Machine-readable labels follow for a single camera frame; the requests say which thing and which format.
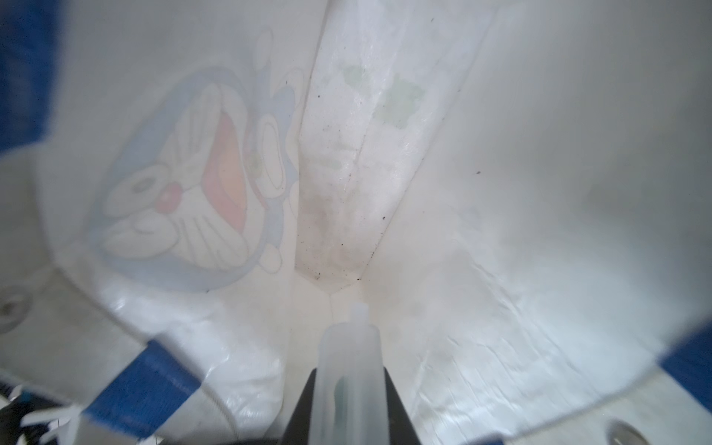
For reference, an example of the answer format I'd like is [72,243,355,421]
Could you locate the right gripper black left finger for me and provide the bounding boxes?
[279,369,317,445]

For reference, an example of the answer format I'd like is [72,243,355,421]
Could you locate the white canvas bag blue handles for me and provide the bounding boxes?
[1,1,711,444]

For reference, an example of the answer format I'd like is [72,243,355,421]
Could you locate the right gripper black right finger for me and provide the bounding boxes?
[384,368,421,445]

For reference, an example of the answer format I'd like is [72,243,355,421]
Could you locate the translucent plastic tube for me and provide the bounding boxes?
[308,302,389,445]

